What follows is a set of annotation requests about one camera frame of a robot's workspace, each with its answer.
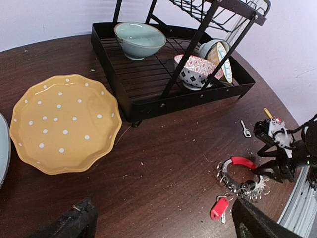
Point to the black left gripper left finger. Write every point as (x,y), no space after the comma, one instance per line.
(79,222)

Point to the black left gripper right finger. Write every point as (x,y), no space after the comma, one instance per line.
(250,222)

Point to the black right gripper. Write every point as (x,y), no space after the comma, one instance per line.
(299,149)

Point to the large keyring with red grip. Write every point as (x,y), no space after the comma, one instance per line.
(235,174)

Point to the red tag key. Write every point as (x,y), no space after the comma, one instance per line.
(218,210)

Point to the bunch of tagged keys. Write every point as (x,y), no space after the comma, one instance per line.
(270,116)

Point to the loose silver key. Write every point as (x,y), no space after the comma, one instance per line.
(246,132)

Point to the yellow polka dot plate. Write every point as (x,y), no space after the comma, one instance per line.
(64,124)

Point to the pink patterned bowl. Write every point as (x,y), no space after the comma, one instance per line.
(195,72)

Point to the light blue flower plate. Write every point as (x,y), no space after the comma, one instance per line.
(5,149)

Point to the black metal dish rack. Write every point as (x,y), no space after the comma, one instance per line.
(150,87)

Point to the yellow blue patterned bowl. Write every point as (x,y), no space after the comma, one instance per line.
(215,51)

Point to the teal ceramic bowl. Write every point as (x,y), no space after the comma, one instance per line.
(139,40)

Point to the metal table edge rail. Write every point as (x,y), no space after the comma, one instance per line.
(300,212)

